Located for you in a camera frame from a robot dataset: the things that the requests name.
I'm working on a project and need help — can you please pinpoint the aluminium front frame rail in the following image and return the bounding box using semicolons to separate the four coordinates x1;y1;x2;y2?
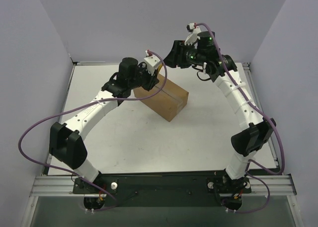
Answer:
30;175;297;197

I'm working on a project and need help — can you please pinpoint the brown cardboard express box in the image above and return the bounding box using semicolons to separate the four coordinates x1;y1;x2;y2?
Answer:
141;79;189;122

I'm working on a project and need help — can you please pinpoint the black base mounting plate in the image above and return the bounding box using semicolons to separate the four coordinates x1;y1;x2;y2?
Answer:
73;175;251;209

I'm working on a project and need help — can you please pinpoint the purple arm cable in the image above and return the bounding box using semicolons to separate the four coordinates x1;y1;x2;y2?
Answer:
195;22;285;214
20;51;168;212

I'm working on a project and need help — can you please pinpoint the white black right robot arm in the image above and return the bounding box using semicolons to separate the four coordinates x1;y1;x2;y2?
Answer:
164;31;274;180

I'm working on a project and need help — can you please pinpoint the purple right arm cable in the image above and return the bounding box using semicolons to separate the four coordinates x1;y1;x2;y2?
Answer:
195;22;285;214

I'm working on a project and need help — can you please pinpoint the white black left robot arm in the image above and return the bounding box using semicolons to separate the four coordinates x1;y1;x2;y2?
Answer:
49;55;162;193

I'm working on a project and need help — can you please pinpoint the yellow utility knife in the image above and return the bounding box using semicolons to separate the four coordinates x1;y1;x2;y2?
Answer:
158;64;163;73

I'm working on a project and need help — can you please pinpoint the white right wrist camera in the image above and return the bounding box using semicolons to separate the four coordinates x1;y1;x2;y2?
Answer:
184;23;201;45

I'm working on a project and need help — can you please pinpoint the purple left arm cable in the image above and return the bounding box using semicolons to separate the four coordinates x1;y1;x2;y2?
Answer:
20;51;168;212

